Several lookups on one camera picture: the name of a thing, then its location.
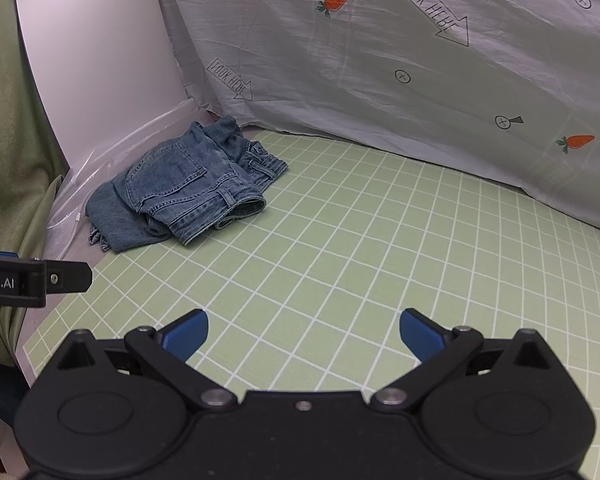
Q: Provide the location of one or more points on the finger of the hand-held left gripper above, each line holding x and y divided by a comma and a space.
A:
70, 276

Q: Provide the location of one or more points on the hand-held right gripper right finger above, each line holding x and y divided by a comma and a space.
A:
421, 335

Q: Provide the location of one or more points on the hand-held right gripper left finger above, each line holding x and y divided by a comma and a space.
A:
186, 334

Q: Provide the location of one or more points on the blue denim jeans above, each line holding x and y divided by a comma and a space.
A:
180, 180

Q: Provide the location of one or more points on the clear plastic sheet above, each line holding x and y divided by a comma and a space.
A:
105, 150

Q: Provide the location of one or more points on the green grid mat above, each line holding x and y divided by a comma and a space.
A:
330, 240

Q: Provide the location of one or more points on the green curtain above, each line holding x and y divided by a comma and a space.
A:
10, 135

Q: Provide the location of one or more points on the white board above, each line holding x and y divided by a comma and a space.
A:
95, 60

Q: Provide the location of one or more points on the grey carrot print sheet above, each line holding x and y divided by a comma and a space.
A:
380, 85

